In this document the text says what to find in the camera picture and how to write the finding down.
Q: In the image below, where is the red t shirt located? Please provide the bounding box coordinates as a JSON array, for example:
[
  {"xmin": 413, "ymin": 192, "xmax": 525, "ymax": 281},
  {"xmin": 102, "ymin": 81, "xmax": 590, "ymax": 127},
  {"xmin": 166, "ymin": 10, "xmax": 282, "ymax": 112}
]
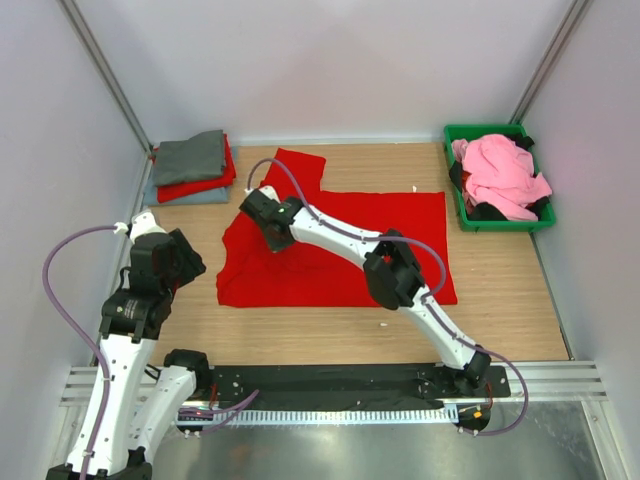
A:
[
  {"xmin": 216, "ymin": 149, "xmax": 458, "ymax": 308},
  {"xmin": 156, "ymin": 135, "xmax": 236, "ymax": 204}
]

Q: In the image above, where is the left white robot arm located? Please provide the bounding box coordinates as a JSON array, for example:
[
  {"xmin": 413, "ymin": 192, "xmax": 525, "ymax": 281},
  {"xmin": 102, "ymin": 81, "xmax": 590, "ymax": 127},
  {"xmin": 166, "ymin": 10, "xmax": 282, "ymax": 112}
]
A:
[{"xmin": 47, "ymin": 226, "xmax": 212, "ymax": 479}]

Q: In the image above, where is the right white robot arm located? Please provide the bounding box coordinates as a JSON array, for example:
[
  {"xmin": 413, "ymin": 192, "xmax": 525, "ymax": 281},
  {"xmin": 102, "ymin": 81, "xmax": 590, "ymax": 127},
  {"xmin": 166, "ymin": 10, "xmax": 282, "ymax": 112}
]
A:
[{"xmin": 240, "ymin": 186, "xmax": 491, "ymax": 396}]

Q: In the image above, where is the folded blue-grey t shirt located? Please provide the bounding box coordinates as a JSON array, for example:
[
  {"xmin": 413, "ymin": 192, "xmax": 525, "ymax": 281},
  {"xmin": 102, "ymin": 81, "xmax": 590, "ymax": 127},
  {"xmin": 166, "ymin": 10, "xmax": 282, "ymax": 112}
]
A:
[{"xmin": 142, "ymin": 183, "xmax": 229, "ymax": 207}]

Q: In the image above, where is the folded red t shirt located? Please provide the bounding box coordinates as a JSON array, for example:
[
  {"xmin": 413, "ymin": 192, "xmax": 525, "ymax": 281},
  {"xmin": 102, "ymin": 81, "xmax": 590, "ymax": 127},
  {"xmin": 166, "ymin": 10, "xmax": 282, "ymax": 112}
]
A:
[{"xmin": 156, "ymin": 135, "xmax": 236, "ymax": 204}]

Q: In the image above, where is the folded grey t shirt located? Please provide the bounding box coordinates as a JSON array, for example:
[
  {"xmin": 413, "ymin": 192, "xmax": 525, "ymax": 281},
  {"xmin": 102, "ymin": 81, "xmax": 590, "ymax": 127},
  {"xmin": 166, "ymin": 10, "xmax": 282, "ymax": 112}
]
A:
[{"xmin": 152, "ymin": 130, "xmax": 226, "ymax": 187}]

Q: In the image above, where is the pink t shirt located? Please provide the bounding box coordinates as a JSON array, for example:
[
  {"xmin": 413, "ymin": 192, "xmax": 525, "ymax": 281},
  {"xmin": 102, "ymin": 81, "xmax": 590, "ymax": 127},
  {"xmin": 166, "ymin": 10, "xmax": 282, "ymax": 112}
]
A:
[{"xmin": 451, "ymin": 132, "xmax": 554, "ymax": 222}]

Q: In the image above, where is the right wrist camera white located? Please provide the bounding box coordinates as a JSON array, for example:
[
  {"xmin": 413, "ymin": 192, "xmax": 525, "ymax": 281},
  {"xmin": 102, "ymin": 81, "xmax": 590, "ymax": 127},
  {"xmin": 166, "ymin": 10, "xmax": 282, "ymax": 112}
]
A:
[{"xmin": 244, "ymin": 185, "xmax": 280, "ymax": 202}]

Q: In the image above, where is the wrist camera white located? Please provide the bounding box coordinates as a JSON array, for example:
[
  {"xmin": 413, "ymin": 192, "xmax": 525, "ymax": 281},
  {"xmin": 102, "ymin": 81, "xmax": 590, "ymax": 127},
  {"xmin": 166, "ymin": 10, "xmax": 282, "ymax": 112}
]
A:
[
  {"xmin": 114, "ymin": 209, "xmax": 166, "ymax": 243},
  {"xmin": 244, "ymin": 185, "xmax": 280, "ymax": 202}
]

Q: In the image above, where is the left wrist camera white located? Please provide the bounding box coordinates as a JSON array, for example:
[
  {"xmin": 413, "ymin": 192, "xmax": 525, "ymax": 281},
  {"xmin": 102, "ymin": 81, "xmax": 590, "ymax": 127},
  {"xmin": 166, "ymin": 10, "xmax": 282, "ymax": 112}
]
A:
[{"xmin": 114, "ymin": 209, "xmax": 166, "ymax": 243}]

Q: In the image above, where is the white slotted cable duct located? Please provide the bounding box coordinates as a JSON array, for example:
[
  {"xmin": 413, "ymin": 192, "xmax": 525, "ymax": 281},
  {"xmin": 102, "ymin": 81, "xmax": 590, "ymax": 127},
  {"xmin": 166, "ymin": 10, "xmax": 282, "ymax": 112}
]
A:
[{"xmin": 169, "ymin": 407, "xmax": 460, "ymax": 426}]

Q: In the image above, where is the left aluminium frame post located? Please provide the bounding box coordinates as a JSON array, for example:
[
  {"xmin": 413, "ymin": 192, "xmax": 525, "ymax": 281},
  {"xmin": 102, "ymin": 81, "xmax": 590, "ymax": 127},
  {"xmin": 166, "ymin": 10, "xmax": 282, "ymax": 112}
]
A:
[{"xmin": 57, "ymin": 0, "xmax": 152, "ymax": 154}]

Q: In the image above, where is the aluminium frame post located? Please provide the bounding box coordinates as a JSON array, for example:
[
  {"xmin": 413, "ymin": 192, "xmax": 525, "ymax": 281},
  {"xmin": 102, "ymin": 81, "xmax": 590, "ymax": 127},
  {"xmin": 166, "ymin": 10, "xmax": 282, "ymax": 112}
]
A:
[
  {"xmin": 509, "ymin": 0, "xmax": 593, "ymax": 124},
  {"xmin": 57, "ymin": 0, "xmax": 152, "ymax": 154}
]

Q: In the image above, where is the aluminium front rail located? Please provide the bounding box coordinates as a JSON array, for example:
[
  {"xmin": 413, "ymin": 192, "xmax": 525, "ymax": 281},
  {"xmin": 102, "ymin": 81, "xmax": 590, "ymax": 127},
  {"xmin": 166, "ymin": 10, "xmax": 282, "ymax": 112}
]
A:
[{"xmin": 59, "ymin": 361, "xmax": 608, "ymax": 407}]

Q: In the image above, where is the right aluminium frame post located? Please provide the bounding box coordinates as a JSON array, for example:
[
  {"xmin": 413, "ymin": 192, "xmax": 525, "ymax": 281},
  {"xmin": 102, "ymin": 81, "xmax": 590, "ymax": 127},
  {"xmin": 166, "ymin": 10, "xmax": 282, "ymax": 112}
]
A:
[{"xmin": 509, "ymin": 0, "xmax": 593, "ymax": 124}]

